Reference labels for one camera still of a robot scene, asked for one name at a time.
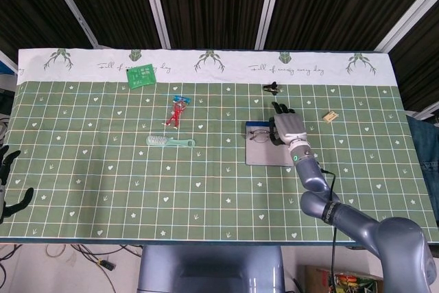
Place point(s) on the white partition post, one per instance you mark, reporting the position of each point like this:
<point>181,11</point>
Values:
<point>409,15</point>
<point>270,1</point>
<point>70,1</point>
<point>155,1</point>

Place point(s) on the grey-blue robot torso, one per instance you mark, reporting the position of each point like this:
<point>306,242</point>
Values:
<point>209,269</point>

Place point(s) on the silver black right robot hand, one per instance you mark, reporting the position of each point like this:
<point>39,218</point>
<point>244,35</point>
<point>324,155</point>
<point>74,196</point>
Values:
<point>289,126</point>

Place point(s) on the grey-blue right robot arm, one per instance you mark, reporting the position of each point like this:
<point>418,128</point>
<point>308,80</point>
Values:
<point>363,224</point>

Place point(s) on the blue tray with eyeglasses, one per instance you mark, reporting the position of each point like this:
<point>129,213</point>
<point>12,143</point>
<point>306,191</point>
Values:
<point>264,154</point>

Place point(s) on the blue denim cloth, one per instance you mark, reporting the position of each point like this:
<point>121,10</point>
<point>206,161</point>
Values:
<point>425,149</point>

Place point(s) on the green checked tablecloth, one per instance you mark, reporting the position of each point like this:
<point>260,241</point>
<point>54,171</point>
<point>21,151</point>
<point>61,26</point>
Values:
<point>103,155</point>

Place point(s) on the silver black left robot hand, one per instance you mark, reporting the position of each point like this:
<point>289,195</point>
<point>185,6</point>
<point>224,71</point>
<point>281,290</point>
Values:
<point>4,166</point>

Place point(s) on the black staple remover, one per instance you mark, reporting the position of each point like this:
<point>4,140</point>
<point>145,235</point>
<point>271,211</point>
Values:
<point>272,87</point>

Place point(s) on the mint green scrub brush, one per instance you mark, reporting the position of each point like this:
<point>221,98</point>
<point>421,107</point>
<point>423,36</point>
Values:
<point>157,140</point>

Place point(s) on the green circuit board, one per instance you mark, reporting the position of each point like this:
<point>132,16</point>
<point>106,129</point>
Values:
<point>140,77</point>

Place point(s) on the small black power adapter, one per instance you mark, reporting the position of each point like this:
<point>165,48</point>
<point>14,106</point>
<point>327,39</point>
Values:
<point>106,265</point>

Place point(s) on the small beige wooden block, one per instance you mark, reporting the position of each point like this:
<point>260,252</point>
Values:
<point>331,116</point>

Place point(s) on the cardboard box with colourful parts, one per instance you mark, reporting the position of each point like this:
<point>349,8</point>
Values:
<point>350,281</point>

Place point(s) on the wire-frame eyeglasses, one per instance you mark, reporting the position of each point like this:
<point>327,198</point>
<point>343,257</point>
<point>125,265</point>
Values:
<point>262,134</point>

